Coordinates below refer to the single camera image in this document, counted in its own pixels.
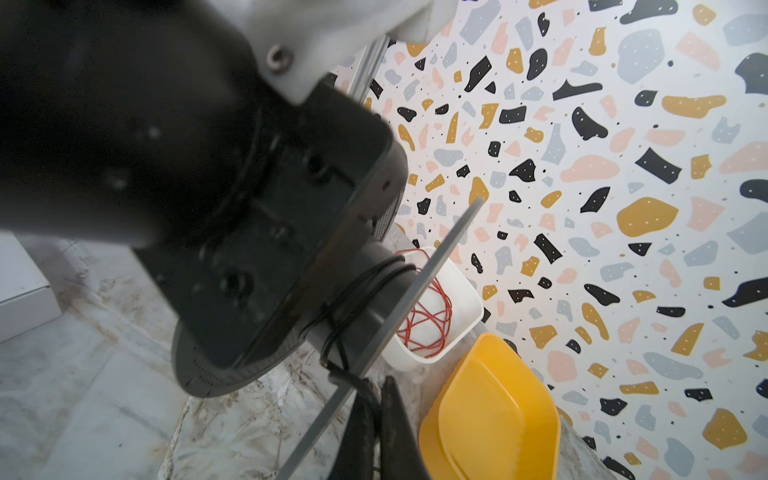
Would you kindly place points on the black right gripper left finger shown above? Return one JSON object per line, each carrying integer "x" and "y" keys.
{"x": 355, "y": 457}

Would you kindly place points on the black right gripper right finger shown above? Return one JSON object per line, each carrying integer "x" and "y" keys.
{"x": 400, "y": 458}

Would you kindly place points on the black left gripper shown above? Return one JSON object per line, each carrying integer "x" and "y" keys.
{"x": 322, "y": 182}

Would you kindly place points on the grey perforated cable spool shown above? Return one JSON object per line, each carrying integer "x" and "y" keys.
{"x": 378, "y": 290}

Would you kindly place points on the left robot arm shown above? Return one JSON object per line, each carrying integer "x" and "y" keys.
{"x": 151, "y": 124}

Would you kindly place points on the yellow plastic bin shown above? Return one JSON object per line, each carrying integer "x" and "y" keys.
{"x": 493, "y": 419}

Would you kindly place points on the white paper label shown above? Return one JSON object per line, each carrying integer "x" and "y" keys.
{"x": 27, "y": 299}

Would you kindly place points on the aluminium corner rail left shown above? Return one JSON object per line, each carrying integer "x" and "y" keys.
{"x": 371, "y": 59}

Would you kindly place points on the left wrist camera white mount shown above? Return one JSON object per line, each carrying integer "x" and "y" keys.
{"x": 296, "y": 42}

